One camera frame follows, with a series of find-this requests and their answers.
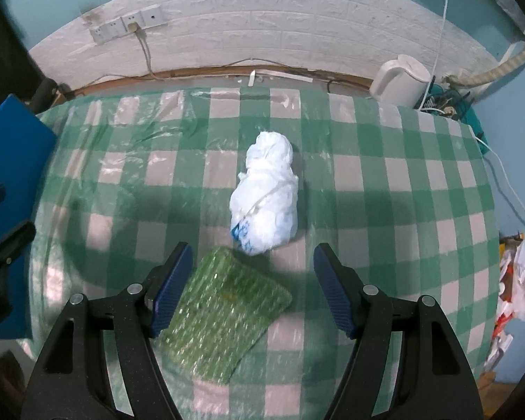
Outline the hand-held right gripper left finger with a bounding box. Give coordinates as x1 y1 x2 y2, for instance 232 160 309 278
22 241 193 420

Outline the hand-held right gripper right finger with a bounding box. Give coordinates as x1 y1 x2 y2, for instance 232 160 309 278
313 243 484 420

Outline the cardboard box with blue rim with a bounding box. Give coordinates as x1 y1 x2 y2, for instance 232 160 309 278
0 94 57 340

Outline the green bubble wrap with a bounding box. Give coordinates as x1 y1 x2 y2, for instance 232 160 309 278
155 247 293 386

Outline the white plastic bag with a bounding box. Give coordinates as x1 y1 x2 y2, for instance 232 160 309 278
229 130 300 255

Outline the green checked plastic tablecloth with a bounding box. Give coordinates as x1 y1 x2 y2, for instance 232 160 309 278
28 87 497 420

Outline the black cylindrical object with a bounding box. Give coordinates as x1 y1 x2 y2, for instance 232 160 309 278
30 78 58 109

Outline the pile of crumpled wrappers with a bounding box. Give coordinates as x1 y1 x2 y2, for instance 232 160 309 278
483 233 525 373

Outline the white electric kettle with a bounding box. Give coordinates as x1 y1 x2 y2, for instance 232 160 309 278
369 54 432 108

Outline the teal basket with clutter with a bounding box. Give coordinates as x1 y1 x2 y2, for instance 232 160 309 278
420 78 487 141

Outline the white paper strip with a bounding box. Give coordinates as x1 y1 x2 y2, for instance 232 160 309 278
247 68 314 88

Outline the white cable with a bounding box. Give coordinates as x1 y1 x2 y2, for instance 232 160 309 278
474 133 525 238

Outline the beige plug with cable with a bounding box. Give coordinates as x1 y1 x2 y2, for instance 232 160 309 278
128 22 163 80

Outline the beige corrugated hose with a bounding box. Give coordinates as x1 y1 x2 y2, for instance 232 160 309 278
445 21 525 91

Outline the thin white hanging cord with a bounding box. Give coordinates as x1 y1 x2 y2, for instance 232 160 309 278
417 0 454 110

